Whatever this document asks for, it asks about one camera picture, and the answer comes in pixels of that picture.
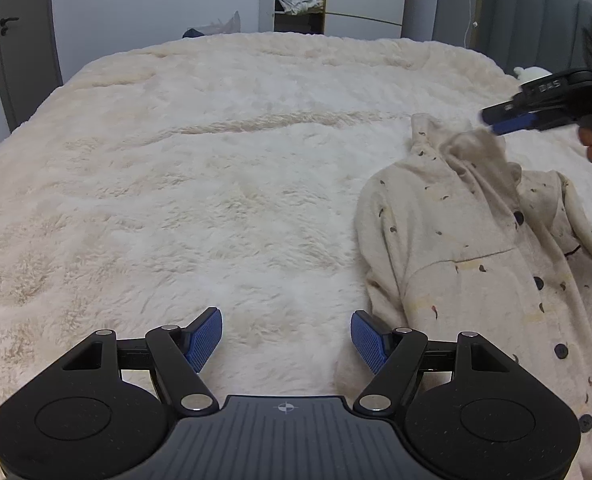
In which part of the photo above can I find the white plush toy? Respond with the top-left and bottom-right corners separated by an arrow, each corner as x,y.
513,66 -> 551,84

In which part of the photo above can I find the grey door with handle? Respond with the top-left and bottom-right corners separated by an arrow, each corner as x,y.
0,0 -> 63,130

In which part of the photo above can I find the beige patterned button cardigan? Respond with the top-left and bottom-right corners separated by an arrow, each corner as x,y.
354,114 -> 592,479

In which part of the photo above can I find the grey padded headboard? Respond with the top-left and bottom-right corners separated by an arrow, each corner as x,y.
465,0 -> 592,74

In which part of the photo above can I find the cream fluffy bed blanket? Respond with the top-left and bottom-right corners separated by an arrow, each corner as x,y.
0,31 -> 592,480

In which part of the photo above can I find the dark blue item behind bed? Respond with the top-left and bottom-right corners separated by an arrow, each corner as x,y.
183,28 -> 205,38

